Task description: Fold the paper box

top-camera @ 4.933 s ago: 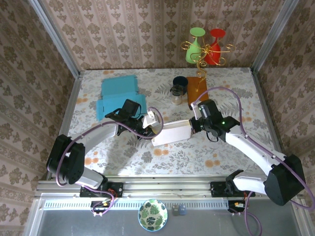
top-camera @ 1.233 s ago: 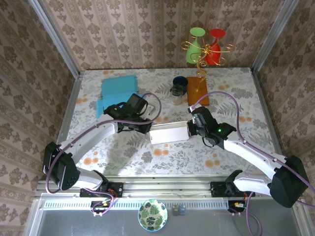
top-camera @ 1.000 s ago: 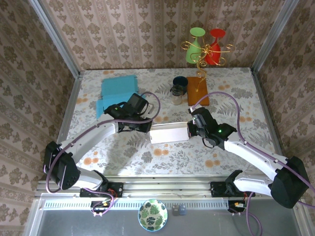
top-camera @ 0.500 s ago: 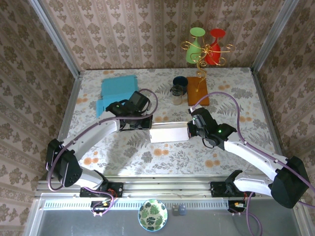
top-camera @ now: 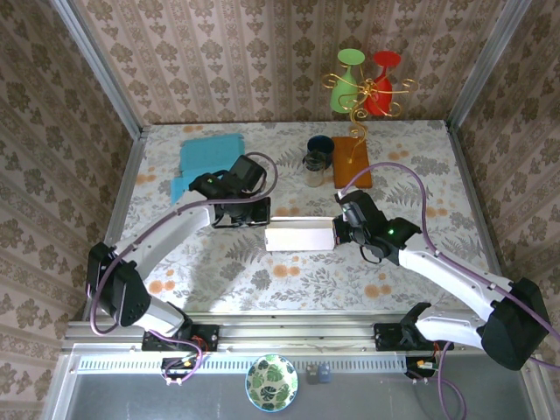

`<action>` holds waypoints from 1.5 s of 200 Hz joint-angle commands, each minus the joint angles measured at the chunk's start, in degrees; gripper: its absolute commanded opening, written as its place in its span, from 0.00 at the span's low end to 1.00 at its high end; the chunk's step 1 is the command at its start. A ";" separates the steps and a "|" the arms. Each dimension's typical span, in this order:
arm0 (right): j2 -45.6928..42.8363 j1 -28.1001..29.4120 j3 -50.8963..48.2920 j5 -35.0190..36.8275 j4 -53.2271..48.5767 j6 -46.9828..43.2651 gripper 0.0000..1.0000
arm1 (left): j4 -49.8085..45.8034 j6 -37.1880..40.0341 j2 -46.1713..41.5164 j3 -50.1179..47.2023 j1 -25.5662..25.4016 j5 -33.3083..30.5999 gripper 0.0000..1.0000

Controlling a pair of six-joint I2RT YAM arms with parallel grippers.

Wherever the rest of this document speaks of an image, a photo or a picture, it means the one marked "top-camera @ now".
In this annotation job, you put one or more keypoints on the blue paper box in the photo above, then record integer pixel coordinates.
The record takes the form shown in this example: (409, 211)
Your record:
(205, 151)

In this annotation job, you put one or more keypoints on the aluminium frame post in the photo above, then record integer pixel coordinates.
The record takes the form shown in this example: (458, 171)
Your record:
(104, 74)
(486, 65)

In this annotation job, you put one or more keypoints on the small blue object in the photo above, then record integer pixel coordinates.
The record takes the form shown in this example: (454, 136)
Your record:
(324, 374)

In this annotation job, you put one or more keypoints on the aluminium front rail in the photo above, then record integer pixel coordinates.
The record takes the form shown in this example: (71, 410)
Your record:
(297, 332)

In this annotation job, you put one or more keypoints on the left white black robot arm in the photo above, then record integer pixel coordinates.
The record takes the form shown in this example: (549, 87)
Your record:
(175, 232)

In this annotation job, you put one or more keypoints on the white paper box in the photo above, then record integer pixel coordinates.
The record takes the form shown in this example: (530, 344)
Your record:
(297, 236)

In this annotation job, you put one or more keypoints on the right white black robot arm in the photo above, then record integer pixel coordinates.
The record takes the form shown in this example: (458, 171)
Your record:
(446, 267)

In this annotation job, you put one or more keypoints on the glass jar with sugar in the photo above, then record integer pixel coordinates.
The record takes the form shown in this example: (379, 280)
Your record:
(315, 175)

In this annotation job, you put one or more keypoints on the dark blue cup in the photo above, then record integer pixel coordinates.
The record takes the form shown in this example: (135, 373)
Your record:
(321, 144)

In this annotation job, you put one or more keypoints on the leaf pattern bowl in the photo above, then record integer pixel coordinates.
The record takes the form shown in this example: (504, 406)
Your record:
(271, 382)

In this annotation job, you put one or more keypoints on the small dark grey object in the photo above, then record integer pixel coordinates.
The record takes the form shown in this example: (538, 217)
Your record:
(312, 374)

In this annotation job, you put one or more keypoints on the aluminium side rail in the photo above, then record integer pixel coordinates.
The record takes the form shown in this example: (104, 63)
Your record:
(467, 175)
(128, 175)

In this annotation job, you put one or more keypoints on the red wine glass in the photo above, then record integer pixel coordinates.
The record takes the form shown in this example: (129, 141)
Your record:
(378, 102)

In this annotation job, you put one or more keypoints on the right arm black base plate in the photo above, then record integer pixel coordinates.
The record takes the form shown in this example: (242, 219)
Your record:
(385, 337)

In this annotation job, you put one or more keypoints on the green wine glass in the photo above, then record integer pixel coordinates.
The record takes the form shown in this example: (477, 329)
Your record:
(343, 94)

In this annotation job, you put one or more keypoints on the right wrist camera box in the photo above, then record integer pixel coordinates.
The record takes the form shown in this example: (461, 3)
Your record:
(341, 197)

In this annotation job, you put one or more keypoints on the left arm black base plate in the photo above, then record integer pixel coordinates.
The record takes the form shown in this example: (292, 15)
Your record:
(207, 337)

